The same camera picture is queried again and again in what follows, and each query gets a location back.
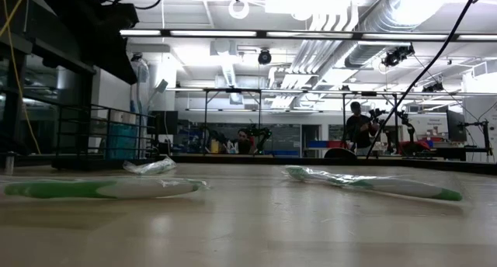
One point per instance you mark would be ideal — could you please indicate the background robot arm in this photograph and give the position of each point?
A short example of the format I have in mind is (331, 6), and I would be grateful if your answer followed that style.
(262, 134)
(405, 121)

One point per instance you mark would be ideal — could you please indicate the silver metal post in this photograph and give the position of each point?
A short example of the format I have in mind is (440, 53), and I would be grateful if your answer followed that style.
(9, 164)

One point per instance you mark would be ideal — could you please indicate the blue storage bin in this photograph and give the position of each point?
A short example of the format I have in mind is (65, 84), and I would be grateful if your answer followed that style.
(429, 143)
(319, 144)

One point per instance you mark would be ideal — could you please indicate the black ceiling camera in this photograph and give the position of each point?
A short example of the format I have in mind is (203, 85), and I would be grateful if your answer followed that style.
(433, 87)
(397, 56)
(136, 57)
(265, 56)

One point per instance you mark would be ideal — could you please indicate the green toothbrush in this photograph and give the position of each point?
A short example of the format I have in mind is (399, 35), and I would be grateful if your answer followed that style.
(407, 188)
(58, 189)

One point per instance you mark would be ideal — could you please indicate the small crumpled plastic wrapper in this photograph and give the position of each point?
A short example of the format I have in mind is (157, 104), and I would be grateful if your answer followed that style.
(151, 167)

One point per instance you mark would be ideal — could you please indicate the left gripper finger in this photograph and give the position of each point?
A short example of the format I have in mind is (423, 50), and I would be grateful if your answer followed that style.
(116, 46)

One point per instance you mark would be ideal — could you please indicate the long ceiling light strip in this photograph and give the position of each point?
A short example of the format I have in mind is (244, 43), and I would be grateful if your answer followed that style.
(213, 33)

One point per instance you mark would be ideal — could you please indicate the red storage bin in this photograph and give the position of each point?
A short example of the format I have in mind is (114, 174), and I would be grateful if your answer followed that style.
(338, 144)

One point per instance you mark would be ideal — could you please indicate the yellow cup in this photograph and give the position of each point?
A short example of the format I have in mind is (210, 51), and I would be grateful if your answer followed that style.
(214, 146)

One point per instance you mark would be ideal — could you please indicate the black workstation frame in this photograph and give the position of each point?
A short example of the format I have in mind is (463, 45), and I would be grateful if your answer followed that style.
(233, 90)
(369, 93)

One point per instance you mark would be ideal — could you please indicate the black monitor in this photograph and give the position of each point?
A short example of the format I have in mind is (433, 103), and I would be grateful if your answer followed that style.
(456, 127)

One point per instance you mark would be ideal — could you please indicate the black box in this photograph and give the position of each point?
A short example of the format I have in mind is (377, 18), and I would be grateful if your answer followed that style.
(167, 122)

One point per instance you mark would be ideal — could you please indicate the black aluminium table frame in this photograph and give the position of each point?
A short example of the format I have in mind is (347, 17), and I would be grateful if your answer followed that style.
(446, 165)

